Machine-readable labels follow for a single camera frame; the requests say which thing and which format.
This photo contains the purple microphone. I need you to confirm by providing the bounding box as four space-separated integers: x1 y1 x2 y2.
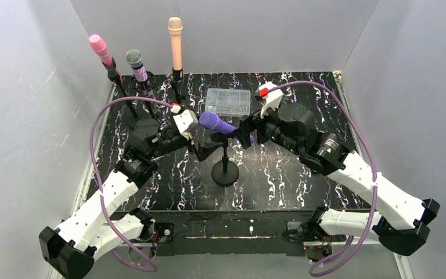
199 112 240 142

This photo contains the black stand for purple microphone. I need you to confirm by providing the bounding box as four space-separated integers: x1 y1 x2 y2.
210 132 239 187

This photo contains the black round-base stand for beige microphone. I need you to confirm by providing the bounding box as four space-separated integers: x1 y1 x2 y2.
170 68 186 114

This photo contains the beige microphone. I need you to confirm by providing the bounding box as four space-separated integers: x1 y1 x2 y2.
168 17 183 70

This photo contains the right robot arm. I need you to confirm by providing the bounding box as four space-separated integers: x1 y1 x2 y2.
236 103 440 256

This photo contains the black tripod microphone stand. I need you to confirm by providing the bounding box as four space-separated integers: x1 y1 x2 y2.
131 71 160 120

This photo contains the grey-headed glitter microphone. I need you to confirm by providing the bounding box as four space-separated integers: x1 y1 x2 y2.
125 49 154 96

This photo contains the black round-base stand for pink microphone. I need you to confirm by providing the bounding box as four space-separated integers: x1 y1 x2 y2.
106 58 147 130

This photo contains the pink microphone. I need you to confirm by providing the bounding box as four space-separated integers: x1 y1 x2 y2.
89 34 123 82

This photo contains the clear plastic screw box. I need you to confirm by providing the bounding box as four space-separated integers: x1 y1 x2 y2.
205 88 251 117

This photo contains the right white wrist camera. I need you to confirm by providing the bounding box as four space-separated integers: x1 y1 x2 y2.
256 81 283 119

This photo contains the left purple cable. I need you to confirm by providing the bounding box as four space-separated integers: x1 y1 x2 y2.
89 96 174 273

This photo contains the purple cable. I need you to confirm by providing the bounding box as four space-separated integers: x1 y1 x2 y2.
267 80 379 278
89 96 174 273

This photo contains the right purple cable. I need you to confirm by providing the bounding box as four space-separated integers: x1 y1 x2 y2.
267 80 379 278

